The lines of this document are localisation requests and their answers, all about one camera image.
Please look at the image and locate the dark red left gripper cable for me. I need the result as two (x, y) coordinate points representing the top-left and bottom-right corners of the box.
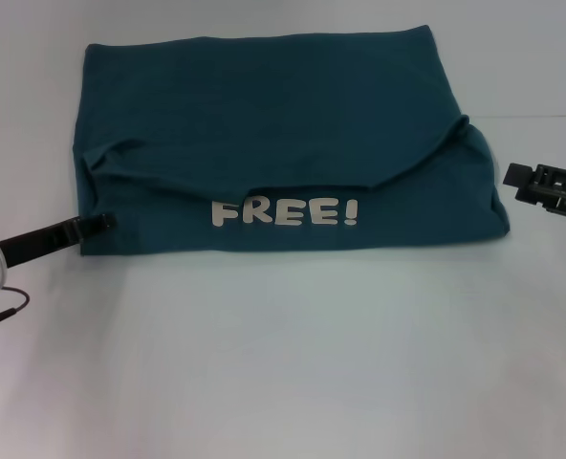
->
(0, 285), (31, 337)

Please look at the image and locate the teal blue shirt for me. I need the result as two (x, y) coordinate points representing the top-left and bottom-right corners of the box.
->
(72, 26), (512, 259)

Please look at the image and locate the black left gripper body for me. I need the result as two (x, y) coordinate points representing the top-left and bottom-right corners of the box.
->
(0, 218), (82, 268)

